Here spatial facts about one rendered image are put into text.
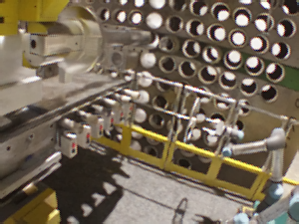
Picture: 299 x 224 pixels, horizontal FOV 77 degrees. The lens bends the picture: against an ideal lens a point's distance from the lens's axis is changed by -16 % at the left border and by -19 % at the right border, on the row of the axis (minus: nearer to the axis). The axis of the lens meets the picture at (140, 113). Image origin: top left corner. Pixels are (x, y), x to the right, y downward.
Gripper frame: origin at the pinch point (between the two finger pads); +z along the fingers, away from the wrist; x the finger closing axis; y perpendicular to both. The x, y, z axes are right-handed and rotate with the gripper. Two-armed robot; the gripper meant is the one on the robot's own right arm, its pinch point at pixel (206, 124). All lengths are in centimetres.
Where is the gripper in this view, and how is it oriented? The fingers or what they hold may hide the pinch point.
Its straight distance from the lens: 184.2
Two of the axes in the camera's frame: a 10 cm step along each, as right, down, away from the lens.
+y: 1.4, 5.5, 8.3
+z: -8.9, -2.9, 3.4
